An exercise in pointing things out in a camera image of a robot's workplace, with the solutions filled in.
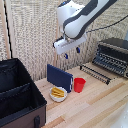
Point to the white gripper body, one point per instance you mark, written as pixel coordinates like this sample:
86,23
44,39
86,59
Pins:
68,45

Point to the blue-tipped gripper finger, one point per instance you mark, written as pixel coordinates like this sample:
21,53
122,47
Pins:
78,50
66,56

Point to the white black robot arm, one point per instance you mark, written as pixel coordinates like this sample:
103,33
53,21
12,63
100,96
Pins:
81,15

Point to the metal oven rack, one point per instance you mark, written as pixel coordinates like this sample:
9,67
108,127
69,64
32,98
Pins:
111,61

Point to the black toaster oven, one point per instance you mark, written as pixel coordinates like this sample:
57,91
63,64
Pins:
115,53

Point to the dark blue flat box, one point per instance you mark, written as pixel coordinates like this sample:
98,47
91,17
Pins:
60,77

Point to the red plastic cup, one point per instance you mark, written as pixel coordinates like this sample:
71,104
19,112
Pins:
79,85

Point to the white bowl with yellow food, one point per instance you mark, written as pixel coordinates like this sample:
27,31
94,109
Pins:
58,93

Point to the black fabric storage box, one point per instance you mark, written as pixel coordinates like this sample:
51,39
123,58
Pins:
18,93

